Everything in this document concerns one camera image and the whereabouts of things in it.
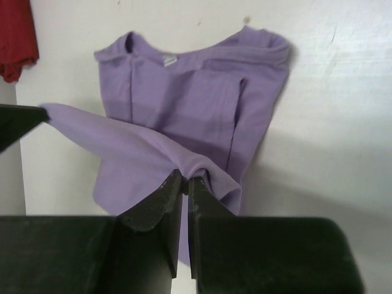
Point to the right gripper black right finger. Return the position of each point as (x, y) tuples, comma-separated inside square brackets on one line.
[(213, 234)]

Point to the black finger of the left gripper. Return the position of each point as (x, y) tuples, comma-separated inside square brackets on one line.
[(17, 121)]

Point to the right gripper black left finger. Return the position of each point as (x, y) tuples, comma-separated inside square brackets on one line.
[(162, 211)]

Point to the red t shirt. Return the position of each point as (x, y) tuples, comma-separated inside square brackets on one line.
[(19, 46)]

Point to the purple t shirt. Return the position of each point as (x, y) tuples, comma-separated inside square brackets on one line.
[(202, 112)]

